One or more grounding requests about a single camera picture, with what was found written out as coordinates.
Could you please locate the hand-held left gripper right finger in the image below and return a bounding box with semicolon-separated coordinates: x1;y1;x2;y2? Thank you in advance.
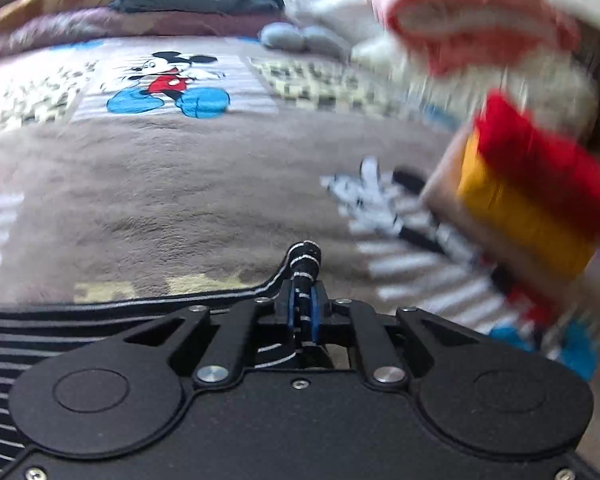
309;283;482;391

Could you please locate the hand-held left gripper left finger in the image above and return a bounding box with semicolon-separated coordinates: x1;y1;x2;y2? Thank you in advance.
124;280;302;387

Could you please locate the cartoon printed blanket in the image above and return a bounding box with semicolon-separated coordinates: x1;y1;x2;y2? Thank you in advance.
0;35;600;387

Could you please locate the black white striped garment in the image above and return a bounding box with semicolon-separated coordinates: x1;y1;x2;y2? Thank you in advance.
0;241;332;479

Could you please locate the red yellow folded clothes stack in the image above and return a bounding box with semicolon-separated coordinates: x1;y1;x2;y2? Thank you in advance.
419;89;600;312

